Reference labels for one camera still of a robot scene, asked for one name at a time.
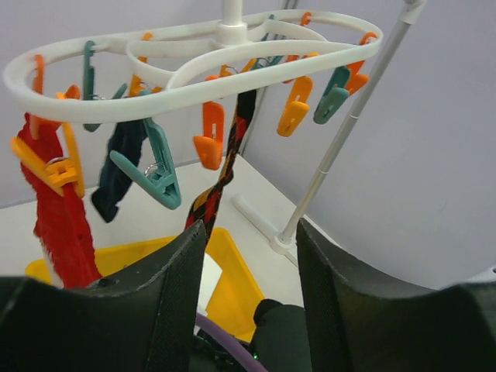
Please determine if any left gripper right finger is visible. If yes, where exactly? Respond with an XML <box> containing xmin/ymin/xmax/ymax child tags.
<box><xmin>296</xmin><ymin>220</ymin><xmax>495</xmax><ymax>371</ymax></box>

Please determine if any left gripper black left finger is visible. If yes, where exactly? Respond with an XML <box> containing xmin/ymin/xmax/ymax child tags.
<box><xmin>1</xmin><ymin>222</ymin><xmax>206</xmax><ymax>371</ymax></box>

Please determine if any red sock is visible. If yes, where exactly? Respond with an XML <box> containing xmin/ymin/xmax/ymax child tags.
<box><xmin>11</xmin><ymin>113</ymin><xmax>102</xmax><ymax>288</ymax></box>

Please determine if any dark argyle sock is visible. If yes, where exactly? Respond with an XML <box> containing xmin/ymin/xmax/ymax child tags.
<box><xmin>184</xmin><ymin>89</ymin><xmax>257</xmax><ymax>244</ymax></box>

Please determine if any small navy sock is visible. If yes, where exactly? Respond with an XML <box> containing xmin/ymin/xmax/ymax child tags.
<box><xmin>91</xmin><ymin>122</ymin><xmax>148</xmax><ymax>224</ymax></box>

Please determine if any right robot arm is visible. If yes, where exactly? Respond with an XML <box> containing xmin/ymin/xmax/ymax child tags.
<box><xmin>250</xmin><ymin>298</ymin><xmax>312</xmax><ymax>372</ymax></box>

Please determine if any yellow plastic tray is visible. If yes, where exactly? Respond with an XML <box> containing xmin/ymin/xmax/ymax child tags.
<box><xmin>25</xmin><ymin>227</ymin><xmax>267</xmax><ymax>344</ymax></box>

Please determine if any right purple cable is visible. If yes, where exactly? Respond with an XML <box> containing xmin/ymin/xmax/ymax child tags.
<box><xmin>195</xmin><ymin>313</ymin><xmax>268</xmax><ymax>372</ymax></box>

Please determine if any silver clothes rail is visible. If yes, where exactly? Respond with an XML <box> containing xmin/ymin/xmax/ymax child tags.
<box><xmin>232</xmin><ymin>0</ymin><xmax>427</xmax><ymax>265</ymax></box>

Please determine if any white sock hanger frame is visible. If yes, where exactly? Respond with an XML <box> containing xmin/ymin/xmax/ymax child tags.
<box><xmin>3</xmin><ymin>1</ymin><xmax>383</xmax><ymax>123</ymax></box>

